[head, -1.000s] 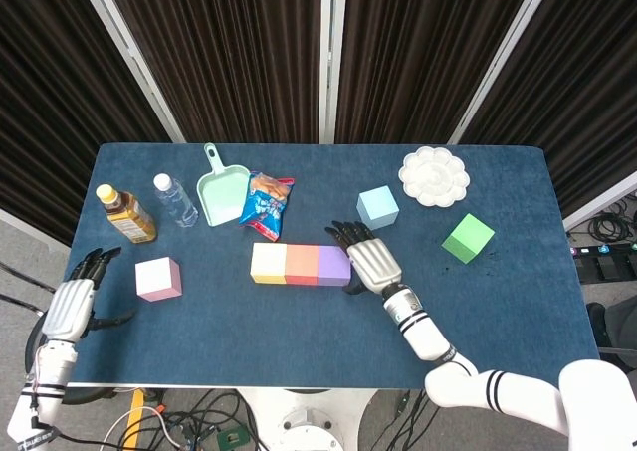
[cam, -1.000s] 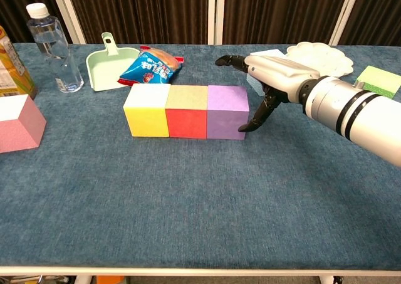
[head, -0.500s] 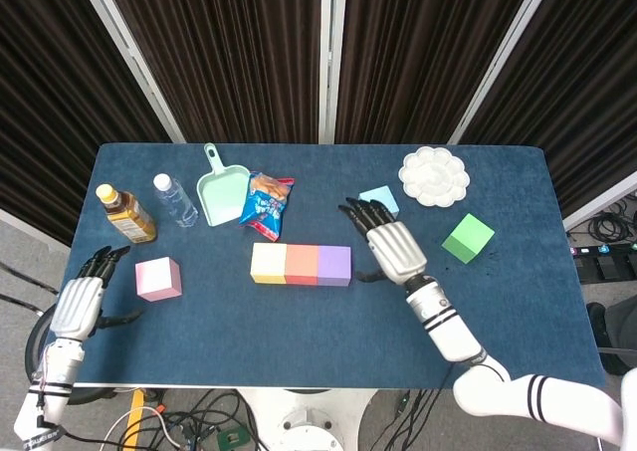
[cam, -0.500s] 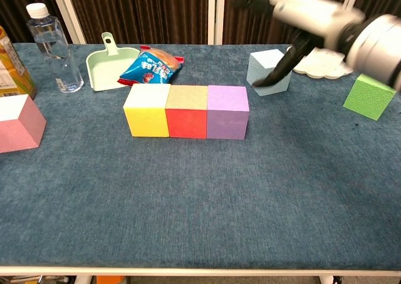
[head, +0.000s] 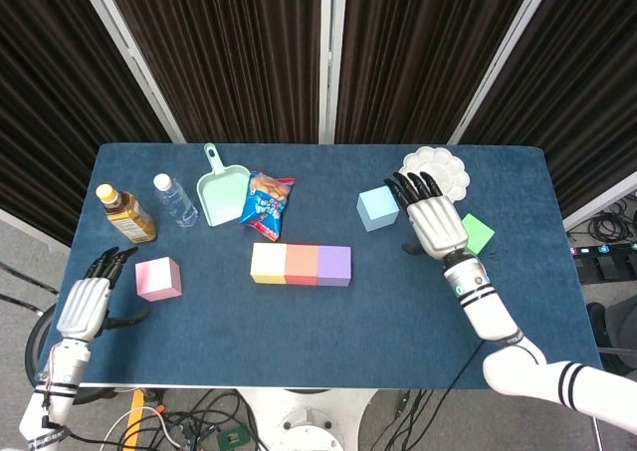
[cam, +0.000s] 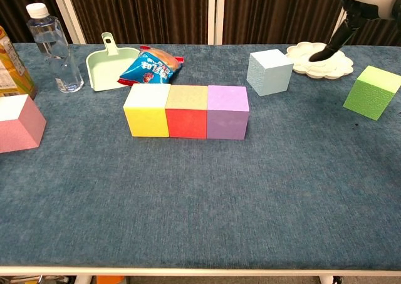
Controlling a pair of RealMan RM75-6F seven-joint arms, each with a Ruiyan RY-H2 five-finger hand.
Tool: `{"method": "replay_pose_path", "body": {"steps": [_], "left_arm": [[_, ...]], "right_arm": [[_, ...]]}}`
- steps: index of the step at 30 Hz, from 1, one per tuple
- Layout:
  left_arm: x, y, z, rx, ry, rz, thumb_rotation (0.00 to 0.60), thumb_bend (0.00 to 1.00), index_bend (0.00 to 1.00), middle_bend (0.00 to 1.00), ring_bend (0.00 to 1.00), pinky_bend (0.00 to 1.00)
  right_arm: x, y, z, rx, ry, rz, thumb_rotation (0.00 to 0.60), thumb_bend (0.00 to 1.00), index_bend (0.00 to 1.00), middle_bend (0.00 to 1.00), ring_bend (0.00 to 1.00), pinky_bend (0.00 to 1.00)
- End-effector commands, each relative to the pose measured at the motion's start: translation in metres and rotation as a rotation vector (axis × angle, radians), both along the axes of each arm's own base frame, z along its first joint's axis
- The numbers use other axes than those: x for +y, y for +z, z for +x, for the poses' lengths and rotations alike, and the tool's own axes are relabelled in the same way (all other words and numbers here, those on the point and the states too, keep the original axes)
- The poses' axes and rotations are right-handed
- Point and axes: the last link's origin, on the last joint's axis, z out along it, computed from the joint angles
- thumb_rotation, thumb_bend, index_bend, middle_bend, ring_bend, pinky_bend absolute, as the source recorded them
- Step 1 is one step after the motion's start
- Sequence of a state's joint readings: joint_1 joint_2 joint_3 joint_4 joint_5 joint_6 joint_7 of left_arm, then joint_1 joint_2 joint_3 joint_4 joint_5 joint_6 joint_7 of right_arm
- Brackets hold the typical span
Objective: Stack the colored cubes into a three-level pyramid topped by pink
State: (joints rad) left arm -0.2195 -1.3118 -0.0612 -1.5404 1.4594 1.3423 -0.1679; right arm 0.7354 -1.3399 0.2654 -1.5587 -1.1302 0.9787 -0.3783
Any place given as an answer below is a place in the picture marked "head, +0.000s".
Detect blue table cloth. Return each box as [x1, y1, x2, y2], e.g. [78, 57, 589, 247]
[37, 142, 608, 391]

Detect black office chair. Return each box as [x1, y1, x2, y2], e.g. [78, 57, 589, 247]
[586, 299, 637, 377]

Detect orange-red cube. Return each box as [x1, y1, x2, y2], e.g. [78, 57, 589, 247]
[284, 244, 320, 287]

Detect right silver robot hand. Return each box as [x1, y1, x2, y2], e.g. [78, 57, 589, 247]
[382, 170, 470, 261]

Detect mint green dustpan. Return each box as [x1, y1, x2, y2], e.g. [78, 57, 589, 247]
[195, 142, 252, 228]

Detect purple cube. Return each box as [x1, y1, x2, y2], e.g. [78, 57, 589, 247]
[316, 245, 353, 288]

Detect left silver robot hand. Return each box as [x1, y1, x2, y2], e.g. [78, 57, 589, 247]
[56, 246, 151, 342]

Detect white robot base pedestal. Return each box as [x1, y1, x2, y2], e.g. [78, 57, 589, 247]
[233, 388, 379, 451]

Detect yellow floor tape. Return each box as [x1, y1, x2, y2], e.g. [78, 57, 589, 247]
[123, 389, 146, 440]

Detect black floor cable bundle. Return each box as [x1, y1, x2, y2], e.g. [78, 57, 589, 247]
[367, 389, 434, 451]
[99, 388, 270, 451]

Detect blue snack bag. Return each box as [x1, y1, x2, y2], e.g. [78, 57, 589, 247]
[238, 170, 296, 243]

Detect green cube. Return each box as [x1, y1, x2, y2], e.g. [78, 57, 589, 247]
[460, 213, 497, 256]

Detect white flower-shaped paint palette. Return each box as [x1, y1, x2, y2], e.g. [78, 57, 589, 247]
[401, 145, 472, 204]

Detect coiled black cables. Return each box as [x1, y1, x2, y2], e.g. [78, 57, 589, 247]
[586, 189, 637, 246]

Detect green circuit board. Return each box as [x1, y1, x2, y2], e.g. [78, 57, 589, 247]
[216, 424, 250, 450]

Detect yellow cube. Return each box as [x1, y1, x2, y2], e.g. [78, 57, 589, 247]
[250, 242, 289, 286]

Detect amber tea bottle yellow label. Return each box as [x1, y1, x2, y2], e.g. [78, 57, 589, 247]
[96, 183, 158, 245]

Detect clear plastic water bottle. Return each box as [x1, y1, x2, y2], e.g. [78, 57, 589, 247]
[152, 172, 199, 229]

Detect light blue cube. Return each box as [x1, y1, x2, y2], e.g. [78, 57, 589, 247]
[356, 185, 400, 232]

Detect pink cube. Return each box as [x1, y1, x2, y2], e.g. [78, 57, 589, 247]
[134, 256, 183, 303]

